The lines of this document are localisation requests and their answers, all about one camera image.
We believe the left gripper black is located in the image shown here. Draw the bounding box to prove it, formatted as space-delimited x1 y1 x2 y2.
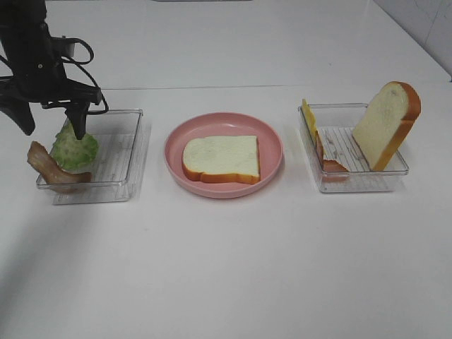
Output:
1 21 102 140

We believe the bacon strip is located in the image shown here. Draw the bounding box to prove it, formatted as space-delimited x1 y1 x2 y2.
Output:
27 141 92 194
315 131 349 183

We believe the green lettuce leaf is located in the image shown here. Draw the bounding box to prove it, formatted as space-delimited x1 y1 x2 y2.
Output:
50 123 99 171

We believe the bread slice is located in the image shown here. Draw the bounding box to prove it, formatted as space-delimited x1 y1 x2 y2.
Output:
352 81 421 172
182 135 261 184

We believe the yellow cheese slice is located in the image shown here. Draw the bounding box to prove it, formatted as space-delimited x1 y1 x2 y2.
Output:
302 98 318 142

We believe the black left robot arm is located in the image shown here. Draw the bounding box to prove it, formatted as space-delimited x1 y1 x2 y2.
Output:
1 1 106 140

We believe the left clear plastic tray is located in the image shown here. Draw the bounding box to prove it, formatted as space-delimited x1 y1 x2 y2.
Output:
36 109 150 205

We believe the clear plastic tray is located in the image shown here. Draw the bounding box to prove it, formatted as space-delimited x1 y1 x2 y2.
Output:
298 103 409 194
36 109 150 205

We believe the pink round plate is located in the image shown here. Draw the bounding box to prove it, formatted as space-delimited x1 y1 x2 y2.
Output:
164 112 283 198

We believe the right clear plastic tray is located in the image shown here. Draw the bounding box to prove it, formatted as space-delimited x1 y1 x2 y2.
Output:
298 103 409 194

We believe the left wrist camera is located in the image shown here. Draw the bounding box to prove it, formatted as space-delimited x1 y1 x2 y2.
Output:
51 36 78 59

